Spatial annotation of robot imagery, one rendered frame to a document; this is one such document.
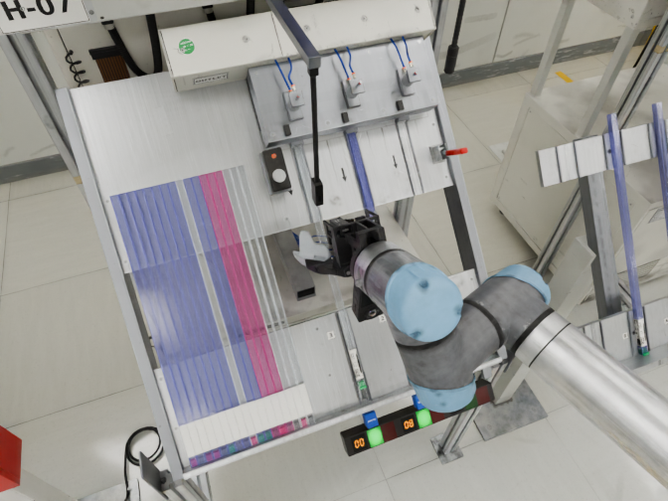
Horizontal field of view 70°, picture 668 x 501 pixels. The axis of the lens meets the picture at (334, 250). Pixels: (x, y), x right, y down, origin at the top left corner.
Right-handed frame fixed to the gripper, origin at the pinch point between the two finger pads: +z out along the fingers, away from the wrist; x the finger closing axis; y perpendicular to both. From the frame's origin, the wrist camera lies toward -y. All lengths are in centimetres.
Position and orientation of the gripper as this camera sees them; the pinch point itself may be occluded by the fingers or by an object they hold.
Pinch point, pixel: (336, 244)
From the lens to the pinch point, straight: 82.7
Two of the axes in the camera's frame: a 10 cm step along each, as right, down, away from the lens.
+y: -1.9, -9.3, -3.2
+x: -9.4, 2.7, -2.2
